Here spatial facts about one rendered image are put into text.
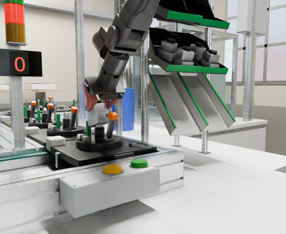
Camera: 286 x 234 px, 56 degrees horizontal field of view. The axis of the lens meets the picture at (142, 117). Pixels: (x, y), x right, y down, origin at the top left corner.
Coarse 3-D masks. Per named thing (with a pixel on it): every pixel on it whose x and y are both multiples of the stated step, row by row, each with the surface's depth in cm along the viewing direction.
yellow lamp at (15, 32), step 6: (6, 24) 72; (12, 24) 72; (18, 24) 72; (6, 30) 72; (12, 30) 72; (18, 30) 72; (24, 30) 74; (6, 36) 72; (12, 36) 72; (18, 36) 72; (24, 36) 74; (24, 42) 74
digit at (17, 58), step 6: (12, 54) 72; (18, 54) 73; (24, 54) 74; (12, 60) 72; (18, 60) 73; (24, 60) 74; (12, 66) 72; (18, 66) 73; (24, 66) 74; (12, 72) 72; (18, 72) 73; (24, 72) 74
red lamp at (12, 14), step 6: (6, 6) 71; (12, 6) 71; (18, 6) 72; (6, 12) 71; (12, 12) 71; (18, 12) 72; (24, 12) 74; (6, 18) 72; (12, 18) 71; (18, 18) 72; (24, 18) 74; (24, 24) 74
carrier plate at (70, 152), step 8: (64, 144) 81; (72, 144) 81; (128, 144) 81; (136, 144) 81; (144, 144) 81; (64, 152) 71; (72, 152) 71; (80, 152) 71; (88, 152) 71; (96, 152) 71; (104, 152) 71; (112, 152) 71; (120, 152) 71; (128, 152) 72; (136, 152) 73; (144, 152) 75; (152, 152) 77; (72, 160) 66; (80, 160) 63; (88, 160) 65; (96, 160) 66; (104, 160) 67
